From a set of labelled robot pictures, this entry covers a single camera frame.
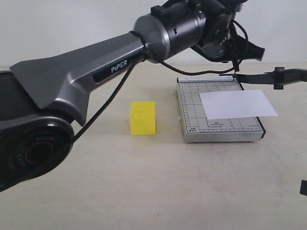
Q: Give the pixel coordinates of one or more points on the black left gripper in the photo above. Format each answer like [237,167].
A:
[214,44]

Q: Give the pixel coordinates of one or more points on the white paper sheet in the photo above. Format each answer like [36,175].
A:
[236,104]

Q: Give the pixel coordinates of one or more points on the yellow cube block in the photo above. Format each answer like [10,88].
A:
[142,118]

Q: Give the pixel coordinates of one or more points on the black cutter blade arm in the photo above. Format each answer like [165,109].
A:
[278,78]

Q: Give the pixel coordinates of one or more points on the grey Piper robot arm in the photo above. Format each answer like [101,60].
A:
[40,98]

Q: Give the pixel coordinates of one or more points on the grey paper cutter base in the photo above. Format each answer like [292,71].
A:
[197,128]

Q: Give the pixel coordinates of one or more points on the black object at edge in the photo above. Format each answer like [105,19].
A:
[303,187]

